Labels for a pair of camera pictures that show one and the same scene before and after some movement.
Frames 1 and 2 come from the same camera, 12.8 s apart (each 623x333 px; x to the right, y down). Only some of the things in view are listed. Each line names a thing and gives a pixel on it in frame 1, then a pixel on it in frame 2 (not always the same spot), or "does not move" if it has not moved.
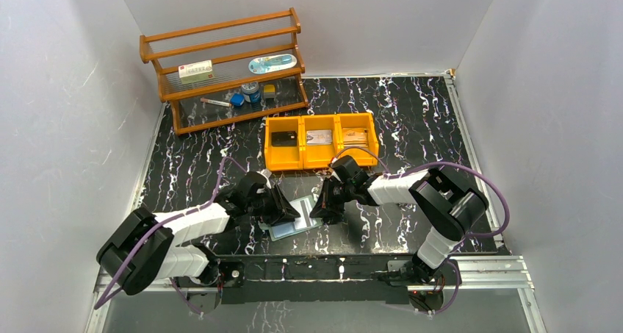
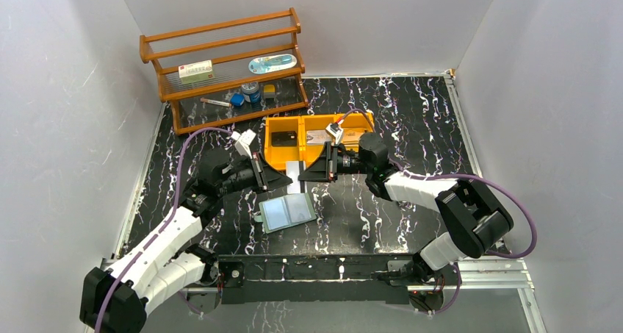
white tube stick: x=215 y=102 does not move
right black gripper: x=325 y=203 → x=319 y=170
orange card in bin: x=355 y=137 does not move
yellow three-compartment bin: x=313 y=141 does not move
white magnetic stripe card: x=304 y=208 → x=292 y=171
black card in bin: x=283 y=139 does not move
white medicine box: x=196 y=72 does not move
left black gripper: x=275 y=202 → x=259 y=171
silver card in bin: x=322 y=137 does not move
